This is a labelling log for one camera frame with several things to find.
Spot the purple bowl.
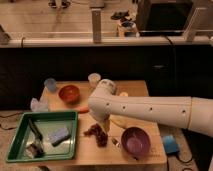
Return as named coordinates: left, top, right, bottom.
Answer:
left=121, top=127, right=151, bottom=159

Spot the black monitor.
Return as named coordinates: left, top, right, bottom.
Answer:
left=136, top=0, right=193, bottom=35

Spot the small metal clip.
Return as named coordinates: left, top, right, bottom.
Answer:
left=111, top=138, right=121, bottom=148

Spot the clear plastic cup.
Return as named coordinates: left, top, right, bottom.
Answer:
left=88, top=73, right=101, bottom=89

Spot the white vertical post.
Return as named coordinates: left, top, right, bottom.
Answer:
left=91, top=8, right=101, bottom=43

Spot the blue plastic cup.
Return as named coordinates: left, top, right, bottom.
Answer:
left=44, top=78, right=57, bottom=93

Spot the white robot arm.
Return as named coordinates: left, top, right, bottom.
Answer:
left=88, top=79, right=213, bottom=137

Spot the red bowl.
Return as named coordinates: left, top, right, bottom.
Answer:
left=58, top=84, right=80, bottom=103

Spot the blue box on floor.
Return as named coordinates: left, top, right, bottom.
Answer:
left=162, top=135, right=180, bottom=154

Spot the dark red grape bunch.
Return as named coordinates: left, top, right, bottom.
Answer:
left=84, top=124, right=108, bottom=147

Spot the yellow banana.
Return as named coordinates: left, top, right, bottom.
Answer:
left=110, top=116, right=128, bottom=129

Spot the green plastic tray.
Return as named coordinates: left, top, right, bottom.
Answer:
left=6, top=111, right=78, bottom=163

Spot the blue sponge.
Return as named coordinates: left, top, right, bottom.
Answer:
left=48, top=127, right=70, bottom=146

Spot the orange carrot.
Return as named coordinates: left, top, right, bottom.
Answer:
left=75, top=106, right=89, bottom=114

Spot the orange candle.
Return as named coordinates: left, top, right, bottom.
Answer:
left=119, top=92, right=129, bottom=97

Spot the black handled dish brush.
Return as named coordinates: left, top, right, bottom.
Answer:
left=25, top=120, right=44, bottom=158

